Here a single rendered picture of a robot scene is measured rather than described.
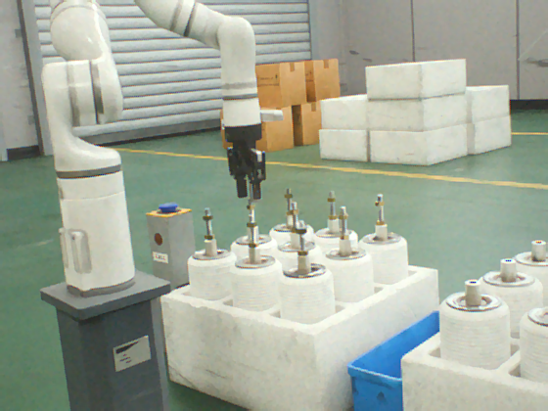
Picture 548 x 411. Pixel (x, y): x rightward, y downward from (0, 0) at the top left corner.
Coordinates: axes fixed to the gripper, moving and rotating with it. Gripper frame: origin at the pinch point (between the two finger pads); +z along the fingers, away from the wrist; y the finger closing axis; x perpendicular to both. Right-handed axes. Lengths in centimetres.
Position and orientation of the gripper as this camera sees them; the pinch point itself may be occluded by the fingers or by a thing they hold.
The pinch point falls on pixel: (249, 193)
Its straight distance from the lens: 144.0
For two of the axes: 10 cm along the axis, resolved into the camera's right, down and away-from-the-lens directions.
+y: 4.5, 1.4, -8.8
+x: 8.9, -1.6, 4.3
